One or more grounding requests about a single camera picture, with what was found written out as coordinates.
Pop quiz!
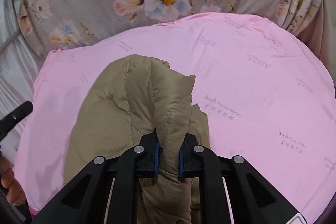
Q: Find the olive quilted jacket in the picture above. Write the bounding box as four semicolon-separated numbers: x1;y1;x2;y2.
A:
63;55;210;223

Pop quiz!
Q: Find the person's left hand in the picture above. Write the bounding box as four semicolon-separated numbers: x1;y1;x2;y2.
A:
1;156;26;206

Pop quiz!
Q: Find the pink bed sheet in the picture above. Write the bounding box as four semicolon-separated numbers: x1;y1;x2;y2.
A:
14;13;335;223

